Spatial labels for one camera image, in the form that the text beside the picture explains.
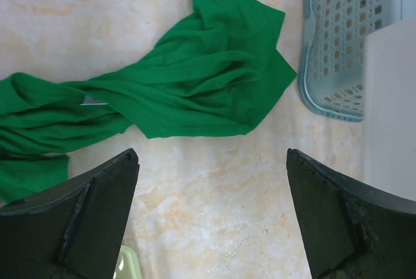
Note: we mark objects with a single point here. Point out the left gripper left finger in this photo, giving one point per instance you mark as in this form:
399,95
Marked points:
74,229

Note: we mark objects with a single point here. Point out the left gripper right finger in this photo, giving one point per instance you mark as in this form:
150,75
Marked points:
350,229

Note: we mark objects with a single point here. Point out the pale yellow-green perforated basket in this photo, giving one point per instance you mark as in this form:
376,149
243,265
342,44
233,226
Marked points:
127,265

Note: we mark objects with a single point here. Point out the white perforated tray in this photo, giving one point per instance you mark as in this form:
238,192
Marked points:
389,114

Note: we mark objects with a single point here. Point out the light blue perforated basket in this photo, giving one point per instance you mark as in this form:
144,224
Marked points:
330,76

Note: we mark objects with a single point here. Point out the green cloth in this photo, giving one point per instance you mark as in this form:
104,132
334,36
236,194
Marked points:
215,73

